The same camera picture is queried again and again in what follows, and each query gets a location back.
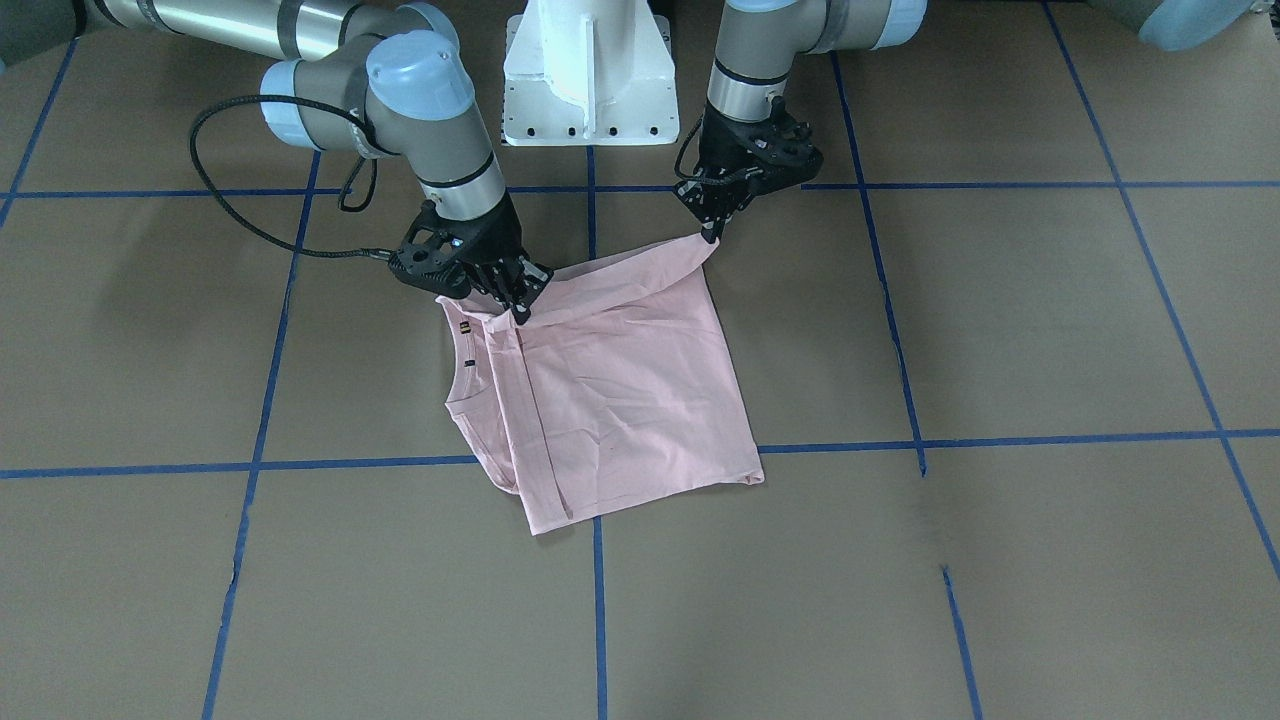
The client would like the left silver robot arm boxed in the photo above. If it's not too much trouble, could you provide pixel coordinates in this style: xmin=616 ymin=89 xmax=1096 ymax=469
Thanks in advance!
xmin=672 ymin=1 xmax=927 ymax=243

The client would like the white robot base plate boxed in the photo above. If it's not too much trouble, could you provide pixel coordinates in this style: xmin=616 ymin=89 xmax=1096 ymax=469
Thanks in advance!
xmin=500 ymin=1 xmax=680 ymax=147

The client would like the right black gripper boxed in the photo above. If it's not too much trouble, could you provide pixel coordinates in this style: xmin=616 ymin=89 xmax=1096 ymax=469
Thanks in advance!
xmin=388 ymin=193 xmax=554 ymax=324

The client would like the pink Snoopy t-shirt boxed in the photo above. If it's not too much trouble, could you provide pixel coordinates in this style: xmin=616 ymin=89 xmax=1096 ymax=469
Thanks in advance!
xmin=439 ymin=234 xmax=765 ymax=536

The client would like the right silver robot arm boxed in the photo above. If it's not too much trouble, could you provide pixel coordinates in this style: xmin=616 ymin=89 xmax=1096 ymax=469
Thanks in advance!
xmin=1 ymin=1 xmax=553 ymax=324

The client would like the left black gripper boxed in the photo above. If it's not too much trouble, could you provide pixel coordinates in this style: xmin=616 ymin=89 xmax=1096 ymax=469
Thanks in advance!
xmin=673 ymin=100 xmax=824 ymax=243

